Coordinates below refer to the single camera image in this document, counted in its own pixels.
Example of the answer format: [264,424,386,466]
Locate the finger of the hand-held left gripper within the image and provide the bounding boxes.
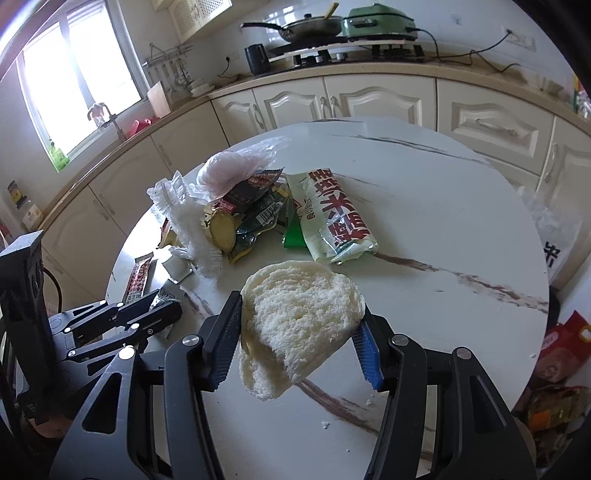
[52,294,183,341]
[67,318,174,364]

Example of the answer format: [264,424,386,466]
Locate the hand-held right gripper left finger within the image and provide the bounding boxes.
[50,291,245,480]

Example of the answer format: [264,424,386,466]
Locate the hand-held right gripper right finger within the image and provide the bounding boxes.
[352,311,539,480]

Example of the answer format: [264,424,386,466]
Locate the silver black wrapper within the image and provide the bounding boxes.
[148,281,184,309]

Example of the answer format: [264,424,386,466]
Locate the red snack packet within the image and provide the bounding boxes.
[124,259,153,303]

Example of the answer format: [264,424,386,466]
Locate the white steamed bun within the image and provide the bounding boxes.
[239,260,365,400]

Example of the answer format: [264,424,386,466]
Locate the yellow snack packet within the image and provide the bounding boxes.
[203,205,242,256]

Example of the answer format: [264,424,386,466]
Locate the lime green wrapper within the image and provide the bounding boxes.
[283,203,306,250]

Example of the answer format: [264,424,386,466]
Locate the clear plastic bag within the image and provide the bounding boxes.
[187,137,291,204]

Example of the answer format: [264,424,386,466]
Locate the white paper scrap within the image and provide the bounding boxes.
[163,255,195,283]

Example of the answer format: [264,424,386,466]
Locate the glass jar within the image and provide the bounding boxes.
[19,196,44,232]

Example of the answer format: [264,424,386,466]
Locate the white ruffled plastic cover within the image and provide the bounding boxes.
[147,171,232,279]

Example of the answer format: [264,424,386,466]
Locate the dark green packet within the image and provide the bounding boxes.
[231,191,291,264]

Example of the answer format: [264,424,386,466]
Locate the pale green noodle packet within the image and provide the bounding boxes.
[283,168,379,265]

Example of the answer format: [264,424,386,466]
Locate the green bottle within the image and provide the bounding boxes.
[46,138,70,173]

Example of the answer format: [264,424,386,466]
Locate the dark brown sachet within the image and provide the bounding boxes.
[217,168,284,214]

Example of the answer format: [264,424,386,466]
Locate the red plastic container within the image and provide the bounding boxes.
[124,117,153,138]

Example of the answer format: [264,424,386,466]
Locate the kitchen faucet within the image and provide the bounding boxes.
[88,103,128,141]

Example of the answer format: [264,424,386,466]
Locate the orange packet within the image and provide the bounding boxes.
[526,385,591,433]

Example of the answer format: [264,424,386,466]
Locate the wooden cutting board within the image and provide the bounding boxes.
[147,82,174,119]

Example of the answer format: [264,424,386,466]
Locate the white plastic bag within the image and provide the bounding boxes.
[522,189,585,288]

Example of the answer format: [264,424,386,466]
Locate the stack of white plates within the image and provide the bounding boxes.
[189,78,219,97]

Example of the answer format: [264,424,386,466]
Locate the kitchen window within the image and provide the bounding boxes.
[18,0,145,162]

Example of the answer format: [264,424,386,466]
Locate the metal utensil rack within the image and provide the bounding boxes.
[141,43,195,89]

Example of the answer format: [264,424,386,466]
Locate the cream base cabinets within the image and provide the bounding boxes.
[37,74,591,296]

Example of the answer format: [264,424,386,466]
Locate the black kettle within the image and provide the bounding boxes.
[245,44,273,76]

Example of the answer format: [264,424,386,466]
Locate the gas stove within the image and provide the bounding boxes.
[268,38,428,66]

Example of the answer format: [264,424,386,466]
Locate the black frying pan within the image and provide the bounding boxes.
[241,2,345,41]

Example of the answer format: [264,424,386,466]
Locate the green electric cooker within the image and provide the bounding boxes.
[342,4,419,38]

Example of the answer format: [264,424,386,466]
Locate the colourful snack bags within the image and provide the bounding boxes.
[566,74,591,117]

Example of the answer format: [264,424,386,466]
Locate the cream wall cabinet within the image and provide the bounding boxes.
[166,0,241,33]

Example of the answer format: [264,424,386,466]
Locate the black power cable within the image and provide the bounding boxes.
[410,28,514,75]

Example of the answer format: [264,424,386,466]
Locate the white wall socket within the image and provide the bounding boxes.
[505,27,536,51]

